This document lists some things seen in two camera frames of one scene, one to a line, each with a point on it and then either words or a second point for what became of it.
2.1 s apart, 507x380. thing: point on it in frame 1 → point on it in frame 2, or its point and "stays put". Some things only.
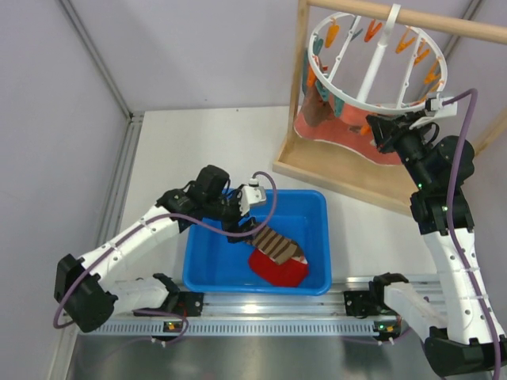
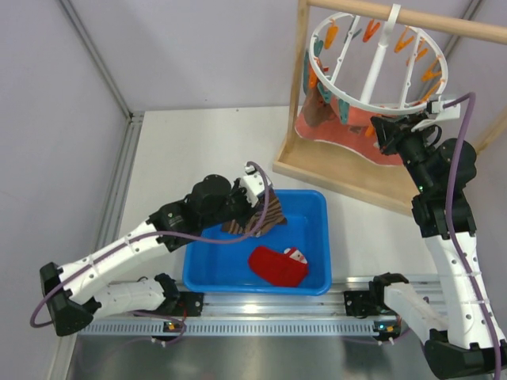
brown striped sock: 275,245 → 273,217
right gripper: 389,131 stays put
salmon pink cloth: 349,131 stays put
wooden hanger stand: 346,169 stays put
